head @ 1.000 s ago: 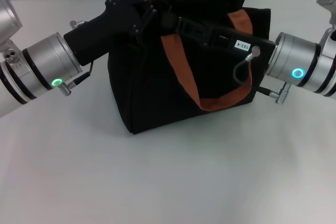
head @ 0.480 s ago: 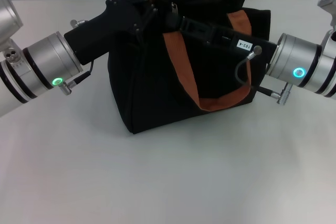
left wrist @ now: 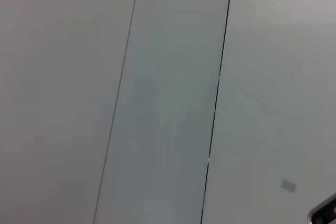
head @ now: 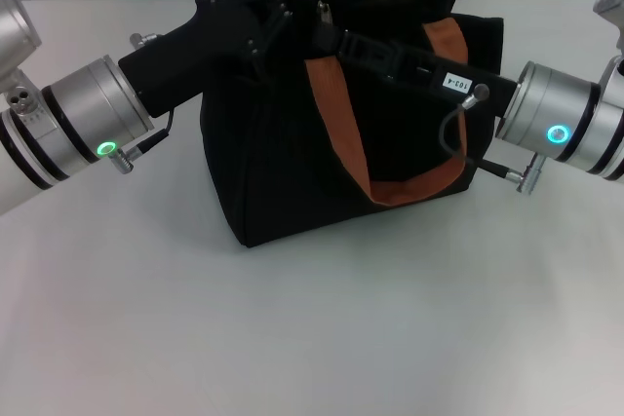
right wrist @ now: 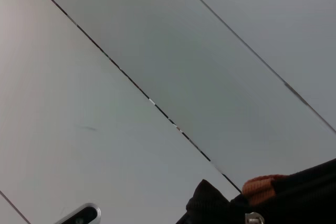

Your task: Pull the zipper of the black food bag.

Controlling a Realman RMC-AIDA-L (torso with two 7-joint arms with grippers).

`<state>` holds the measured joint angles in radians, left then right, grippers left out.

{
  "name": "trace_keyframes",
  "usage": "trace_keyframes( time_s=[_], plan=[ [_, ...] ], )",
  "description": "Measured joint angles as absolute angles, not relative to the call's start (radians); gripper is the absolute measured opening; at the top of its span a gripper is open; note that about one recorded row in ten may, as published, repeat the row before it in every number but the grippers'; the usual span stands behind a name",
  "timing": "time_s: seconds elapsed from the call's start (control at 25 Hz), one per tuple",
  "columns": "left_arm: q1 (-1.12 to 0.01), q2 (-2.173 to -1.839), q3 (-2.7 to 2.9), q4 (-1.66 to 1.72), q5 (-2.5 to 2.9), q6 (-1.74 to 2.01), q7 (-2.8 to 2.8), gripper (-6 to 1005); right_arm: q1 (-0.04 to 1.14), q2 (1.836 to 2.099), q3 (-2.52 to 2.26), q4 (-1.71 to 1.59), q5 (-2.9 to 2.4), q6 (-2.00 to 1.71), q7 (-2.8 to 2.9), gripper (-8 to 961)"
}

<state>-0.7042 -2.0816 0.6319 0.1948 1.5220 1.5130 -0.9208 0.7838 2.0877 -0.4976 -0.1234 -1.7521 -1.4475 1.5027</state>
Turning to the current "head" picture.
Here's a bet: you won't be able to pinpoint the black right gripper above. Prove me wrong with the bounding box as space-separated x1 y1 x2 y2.
311 20 521 120

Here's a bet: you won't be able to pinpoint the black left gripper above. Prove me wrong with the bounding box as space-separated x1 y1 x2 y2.
118 0 293 119

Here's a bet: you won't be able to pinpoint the black food bag orange handles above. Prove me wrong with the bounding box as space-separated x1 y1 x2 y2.
199 0 506 249

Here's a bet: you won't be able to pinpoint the left gripper cable with connector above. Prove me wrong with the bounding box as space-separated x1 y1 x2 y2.
110 108 176 174

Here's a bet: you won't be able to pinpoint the gripper cable with connector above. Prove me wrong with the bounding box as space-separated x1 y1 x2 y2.
110 108 176 174
438 83 545 196

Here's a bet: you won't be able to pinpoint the right gripper cable with connector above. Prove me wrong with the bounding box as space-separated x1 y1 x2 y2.
438 83 545 196

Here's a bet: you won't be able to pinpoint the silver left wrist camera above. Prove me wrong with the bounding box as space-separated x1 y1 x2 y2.
0 0 44 95

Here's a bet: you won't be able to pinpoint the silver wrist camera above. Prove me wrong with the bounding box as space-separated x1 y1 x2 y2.
592 0 624 71
0 0 44 95

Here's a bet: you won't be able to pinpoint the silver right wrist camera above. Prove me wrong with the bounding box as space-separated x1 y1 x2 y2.
592 0 624 71

